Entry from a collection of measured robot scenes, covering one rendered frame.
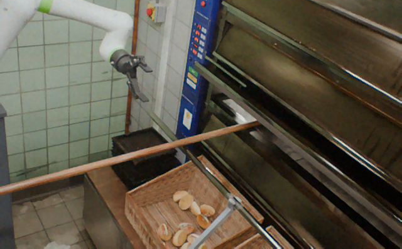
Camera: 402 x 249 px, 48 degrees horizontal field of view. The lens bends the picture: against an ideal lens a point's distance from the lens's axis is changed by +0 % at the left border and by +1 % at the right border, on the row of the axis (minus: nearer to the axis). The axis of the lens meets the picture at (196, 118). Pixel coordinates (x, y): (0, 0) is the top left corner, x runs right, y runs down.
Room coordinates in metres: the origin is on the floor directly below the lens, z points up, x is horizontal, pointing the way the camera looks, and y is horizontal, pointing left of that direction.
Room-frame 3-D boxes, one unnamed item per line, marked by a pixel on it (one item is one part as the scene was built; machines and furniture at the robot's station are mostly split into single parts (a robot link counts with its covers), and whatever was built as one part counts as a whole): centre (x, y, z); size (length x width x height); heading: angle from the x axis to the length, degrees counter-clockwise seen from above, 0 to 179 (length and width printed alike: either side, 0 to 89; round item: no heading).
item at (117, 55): (1.78, 0.36, 1.48); 0.12 x 0.06 x 0.09; 128
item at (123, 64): (1.72, 0.32, 1.48); 0.09 x 0.07 x 0.08; 38
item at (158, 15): (2.58, 0.35, 1.46); 0.10 x 0.07 x 0.10; 38
